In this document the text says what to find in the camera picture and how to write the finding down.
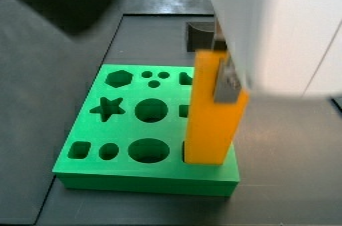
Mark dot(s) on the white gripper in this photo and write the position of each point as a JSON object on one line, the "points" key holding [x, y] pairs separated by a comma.
{"points": [[286, 47]]}

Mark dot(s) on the yellow rectangular block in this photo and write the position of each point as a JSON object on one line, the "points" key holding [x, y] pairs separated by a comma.
{"points": [[212, 121]]}

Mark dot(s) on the green foam shape board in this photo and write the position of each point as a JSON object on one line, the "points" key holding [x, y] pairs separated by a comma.
{"points": [[124, 146]]}

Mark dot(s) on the black curved holder bracket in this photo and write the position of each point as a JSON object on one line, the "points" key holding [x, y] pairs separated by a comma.
{"points": [[199, 34]]}

